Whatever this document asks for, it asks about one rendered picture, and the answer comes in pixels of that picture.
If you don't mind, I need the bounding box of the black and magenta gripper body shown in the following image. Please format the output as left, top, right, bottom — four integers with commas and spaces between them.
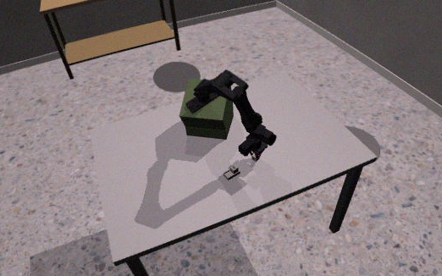
250, 137, 268, 154

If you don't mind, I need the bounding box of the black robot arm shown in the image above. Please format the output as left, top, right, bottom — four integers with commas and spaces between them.
185, 69, 276, 156

